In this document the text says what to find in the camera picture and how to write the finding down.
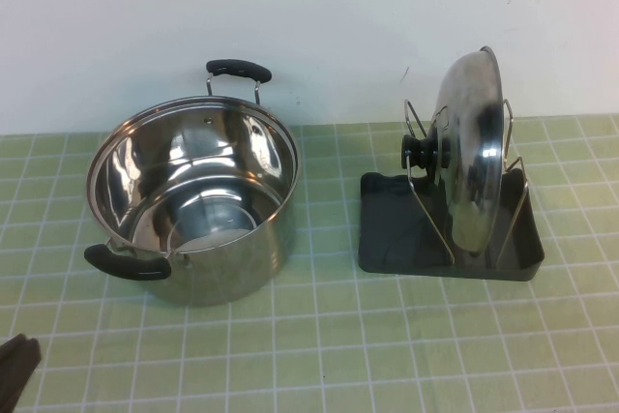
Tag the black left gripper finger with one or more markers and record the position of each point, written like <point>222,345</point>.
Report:
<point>9,350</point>
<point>24,364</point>

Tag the stainless steel lid black knob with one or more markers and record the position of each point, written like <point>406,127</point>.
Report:
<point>469,142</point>

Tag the green checked tablecloth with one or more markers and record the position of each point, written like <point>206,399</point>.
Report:
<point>338,360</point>

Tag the black plastic drip tray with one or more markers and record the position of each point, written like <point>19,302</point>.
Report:
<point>392,239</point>

